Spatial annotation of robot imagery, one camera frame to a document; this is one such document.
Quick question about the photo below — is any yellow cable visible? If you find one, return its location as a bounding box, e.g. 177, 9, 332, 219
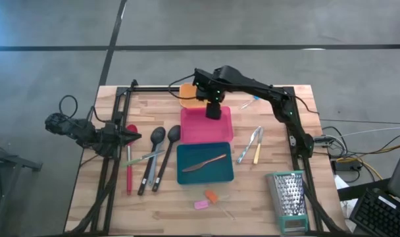
334, 142, 400, 181

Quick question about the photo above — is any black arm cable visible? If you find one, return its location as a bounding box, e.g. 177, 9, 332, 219
168, 74, 201, 101
58, 94, 95, 123

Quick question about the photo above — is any black aluminium table frame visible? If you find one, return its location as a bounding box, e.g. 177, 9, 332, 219
66, 78, 347, 235

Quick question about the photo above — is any orange spatula clear handle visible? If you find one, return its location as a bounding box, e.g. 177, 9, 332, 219
204, 190, 236, 221

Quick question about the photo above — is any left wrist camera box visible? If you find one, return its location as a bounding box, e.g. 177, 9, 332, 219
104, 126, 120, 141

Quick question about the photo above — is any black computer desk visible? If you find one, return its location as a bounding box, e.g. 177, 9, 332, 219
337, 177, 393, 202

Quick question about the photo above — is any black metal stand leg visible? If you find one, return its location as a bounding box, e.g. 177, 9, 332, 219
0, 140, 43, 237

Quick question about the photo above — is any cream-handled butter knife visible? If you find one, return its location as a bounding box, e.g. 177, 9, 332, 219
252, 127, 264, 165

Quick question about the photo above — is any pink plastic bin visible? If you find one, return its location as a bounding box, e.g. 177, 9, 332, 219
180, 105, 235, 144

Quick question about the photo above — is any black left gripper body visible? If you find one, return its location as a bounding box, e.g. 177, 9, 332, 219
99, 122, 126, 157

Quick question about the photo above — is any orange plastic bin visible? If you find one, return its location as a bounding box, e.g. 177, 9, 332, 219
179, 82, 210, 109

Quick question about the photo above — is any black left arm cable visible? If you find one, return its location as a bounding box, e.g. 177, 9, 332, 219
58, 94, 95, 123

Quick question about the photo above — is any green-handled knife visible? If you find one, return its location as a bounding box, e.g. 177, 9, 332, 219
122, 149, 166, 167

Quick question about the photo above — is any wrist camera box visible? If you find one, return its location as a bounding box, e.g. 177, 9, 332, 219
104, 126, 120, 141
192, 68, 210, 101

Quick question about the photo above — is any white cable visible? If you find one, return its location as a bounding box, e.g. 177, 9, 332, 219
331, 126, 400, 139

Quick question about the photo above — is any teal plastic bin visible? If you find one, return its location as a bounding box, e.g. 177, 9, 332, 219
176, 142, 236, 186

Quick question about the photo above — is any black computer keyboard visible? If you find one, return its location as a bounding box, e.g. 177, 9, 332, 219
349, 187, 400, 237

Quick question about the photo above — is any grey plastic spoon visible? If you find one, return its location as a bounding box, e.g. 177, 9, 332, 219
147, 144, 165, 187

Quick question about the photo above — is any red silicone spoon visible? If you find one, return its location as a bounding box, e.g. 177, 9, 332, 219
124, 123, 139, 196

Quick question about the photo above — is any metal box grater teal trim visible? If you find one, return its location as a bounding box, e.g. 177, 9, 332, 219
264, 170, 310, 236

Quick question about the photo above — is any black solid spoon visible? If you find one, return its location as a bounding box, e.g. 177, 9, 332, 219
151, 124, 182, 194

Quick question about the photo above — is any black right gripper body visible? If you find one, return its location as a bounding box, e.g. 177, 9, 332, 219
205, 81, 226, 120

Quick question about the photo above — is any brown wooden knife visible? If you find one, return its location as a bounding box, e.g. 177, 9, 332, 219
181, 153, 228, 173

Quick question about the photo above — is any black power box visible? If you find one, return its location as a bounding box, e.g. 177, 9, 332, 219
332, 159, 355, 174

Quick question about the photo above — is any white paper sheet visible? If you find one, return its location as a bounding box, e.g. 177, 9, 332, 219
334, 174, 352, 228

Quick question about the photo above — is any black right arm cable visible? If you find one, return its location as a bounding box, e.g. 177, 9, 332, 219
168, 74, 201, 101

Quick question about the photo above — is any black slotted spoon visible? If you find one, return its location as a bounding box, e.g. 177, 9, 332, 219
137, 126, 167, 197

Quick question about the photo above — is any grey USB hub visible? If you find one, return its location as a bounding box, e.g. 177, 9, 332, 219
313, 134, 333, 146

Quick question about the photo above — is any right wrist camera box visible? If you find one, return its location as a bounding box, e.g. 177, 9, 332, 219
192, 68, 210, 101

